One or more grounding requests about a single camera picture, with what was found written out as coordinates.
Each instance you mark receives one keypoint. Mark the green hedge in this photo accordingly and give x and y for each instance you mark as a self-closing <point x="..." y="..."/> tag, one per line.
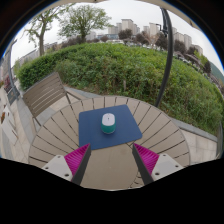
<point x="133" y="70"/>

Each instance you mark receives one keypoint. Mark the dark blue mouse pad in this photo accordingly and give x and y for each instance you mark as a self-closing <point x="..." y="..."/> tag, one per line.
<point x="91" y="130"/>

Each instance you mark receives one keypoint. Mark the distant apartment buildings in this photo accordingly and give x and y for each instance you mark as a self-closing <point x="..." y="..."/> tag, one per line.
<point x="127" y="25"/>

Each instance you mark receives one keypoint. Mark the beige umbrella canopy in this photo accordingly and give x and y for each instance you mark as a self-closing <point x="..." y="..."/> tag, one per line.
<point x="173" y="10"/>

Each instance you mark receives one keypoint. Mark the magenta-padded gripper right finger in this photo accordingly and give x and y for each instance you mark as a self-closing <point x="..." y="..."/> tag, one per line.
<point x="148" y="160"/>

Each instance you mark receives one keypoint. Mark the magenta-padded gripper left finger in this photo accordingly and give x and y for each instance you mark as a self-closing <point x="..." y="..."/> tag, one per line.
<point x="76" y="159"/>

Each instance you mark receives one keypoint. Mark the brown slatted outdoor chair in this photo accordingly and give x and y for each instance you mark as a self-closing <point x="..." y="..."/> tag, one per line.
<point x="43" y="91"/>

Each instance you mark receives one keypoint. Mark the thin leaning tree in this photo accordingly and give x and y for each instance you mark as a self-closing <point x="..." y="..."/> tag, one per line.
<point x="41" y="36"/>

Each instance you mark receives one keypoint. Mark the white and green computer mouse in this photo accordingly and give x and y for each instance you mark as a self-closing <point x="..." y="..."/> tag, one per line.
<point x="108" y="122"/>

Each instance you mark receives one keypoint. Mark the curved black umbrella pole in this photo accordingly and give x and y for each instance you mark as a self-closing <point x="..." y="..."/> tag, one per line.
<point x="169" y="50"/>

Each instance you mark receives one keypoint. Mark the round leafy tree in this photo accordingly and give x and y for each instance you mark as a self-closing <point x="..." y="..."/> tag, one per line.
<point x="83" y="20"/>

